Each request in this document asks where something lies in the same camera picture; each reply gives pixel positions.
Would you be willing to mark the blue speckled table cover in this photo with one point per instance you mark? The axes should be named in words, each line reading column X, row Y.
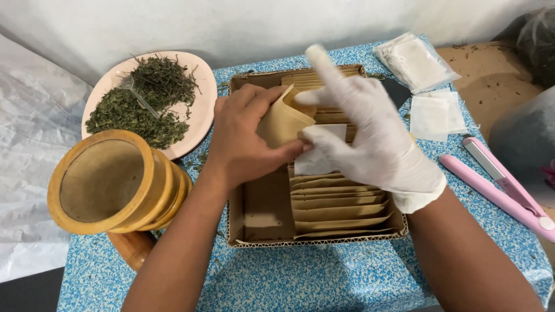
column 303, row 279

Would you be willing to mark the person's right hand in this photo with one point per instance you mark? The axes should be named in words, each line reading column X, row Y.
column 381, row 147

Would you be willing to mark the row of brown paper sachets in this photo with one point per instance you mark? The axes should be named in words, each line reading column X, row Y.
column 338, row 210

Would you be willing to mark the pile of dried herb stems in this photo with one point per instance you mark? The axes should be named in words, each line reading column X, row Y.
column 164, row 80

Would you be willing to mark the person's left hand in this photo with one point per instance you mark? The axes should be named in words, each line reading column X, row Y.
column 236, row 138

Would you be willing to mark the pile of crushed green leaves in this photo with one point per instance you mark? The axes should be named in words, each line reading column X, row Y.
column 125, row 119

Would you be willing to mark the white plastic sheet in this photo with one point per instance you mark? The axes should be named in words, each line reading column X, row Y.
column 34, row 164

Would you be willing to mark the clear bag of dried herbs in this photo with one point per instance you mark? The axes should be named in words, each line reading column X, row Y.
column 540, row 45

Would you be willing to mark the empty white filter bag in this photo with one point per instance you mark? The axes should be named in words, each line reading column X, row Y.
column 428, row 121
column 456, row 112

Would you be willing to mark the clear plastic spoon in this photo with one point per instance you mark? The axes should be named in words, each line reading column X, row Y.
column 138, row 99

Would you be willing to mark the white tea bag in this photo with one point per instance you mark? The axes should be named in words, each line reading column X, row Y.
column 314, row 164

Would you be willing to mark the pink hair straightener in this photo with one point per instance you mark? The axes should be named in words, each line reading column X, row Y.
column 498, row 193

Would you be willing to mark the wooden mortar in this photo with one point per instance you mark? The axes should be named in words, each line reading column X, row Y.
column 104, row 182

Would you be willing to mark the shallow cardboard box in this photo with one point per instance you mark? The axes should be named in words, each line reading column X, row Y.
column 264, row 195

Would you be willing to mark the grey plastic bag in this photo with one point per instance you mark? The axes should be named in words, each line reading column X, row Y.
column 524, row 138

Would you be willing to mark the clear packet of filter bags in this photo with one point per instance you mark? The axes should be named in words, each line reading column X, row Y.
column 416, row 65

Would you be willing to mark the pink plate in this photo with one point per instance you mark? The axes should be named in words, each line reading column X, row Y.
column 197, row 117

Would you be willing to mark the flat black card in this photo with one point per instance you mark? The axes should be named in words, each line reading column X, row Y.
column 396, row 93

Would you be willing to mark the brown paper envelope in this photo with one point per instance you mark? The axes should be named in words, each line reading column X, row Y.
column 282, row 125

